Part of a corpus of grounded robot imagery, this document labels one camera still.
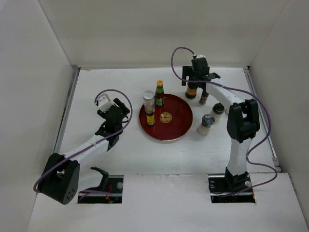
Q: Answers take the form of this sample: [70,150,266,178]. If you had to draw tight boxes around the red-lid dark sauce jar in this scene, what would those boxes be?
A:
[185,82,198,99]

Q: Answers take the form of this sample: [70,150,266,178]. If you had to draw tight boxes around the small yellow-label brown bottle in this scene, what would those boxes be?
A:
[146,106,155,126]

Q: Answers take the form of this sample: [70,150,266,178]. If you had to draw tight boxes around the silver-lid white spice jar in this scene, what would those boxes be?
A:
[143,90,155,112]

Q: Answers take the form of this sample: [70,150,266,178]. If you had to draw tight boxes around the green red sauce bottle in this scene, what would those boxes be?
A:
[155,80,165,106]

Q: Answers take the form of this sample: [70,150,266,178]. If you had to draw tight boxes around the grey-cap white shaker bottle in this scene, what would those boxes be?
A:
[197,114,215,136]

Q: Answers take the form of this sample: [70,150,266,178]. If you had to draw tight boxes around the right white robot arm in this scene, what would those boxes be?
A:
[182,55,260,193]

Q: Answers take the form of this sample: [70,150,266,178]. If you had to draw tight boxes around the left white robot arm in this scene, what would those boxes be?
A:
[34,94,130,205]

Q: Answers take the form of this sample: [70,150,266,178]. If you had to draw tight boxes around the small black-lid pepper bottle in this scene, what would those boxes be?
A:
[198,93,209,105]

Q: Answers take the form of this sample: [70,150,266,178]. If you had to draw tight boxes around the black-cap white shaker bottle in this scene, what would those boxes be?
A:
[210,102,225,123]

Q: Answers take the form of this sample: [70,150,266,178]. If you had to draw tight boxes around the red round tray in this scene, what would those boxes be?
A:
[139,94,193,141]

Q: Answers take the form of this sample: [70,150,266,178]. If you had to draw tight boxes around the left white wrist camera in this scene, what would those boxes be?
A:
[95,94,114,113]

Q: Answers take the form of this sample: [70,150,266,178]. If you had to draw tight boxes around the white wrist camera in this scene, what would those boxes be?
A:
[193,54,206,59]
[95,94,114,113]

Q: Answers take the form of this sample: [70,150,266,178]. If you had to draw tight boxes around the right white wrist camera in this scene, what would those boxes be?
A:
[193,54,206,59]

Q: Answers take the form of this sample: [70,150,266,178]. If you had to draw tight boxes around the left aluminium table rail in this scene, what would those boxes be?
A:
[52,65,81,153]

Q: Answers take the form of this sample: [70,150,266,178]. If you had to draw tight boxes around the aluminium table rail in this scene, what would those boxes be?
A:
[243,66,282,173]
[52,65,81,153]

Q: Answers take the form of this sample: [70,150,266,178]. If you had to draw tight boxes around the right aluminium table rail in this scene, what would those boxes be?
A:
[243,66,282,173]

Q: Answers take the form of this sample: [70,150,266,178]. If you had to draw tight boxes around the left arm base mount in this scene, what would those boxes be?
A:
[77,166,124,204]

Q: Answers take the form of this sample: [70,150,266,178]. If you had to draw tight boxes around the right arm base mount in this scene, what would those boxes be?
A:
[208,174,255,203]

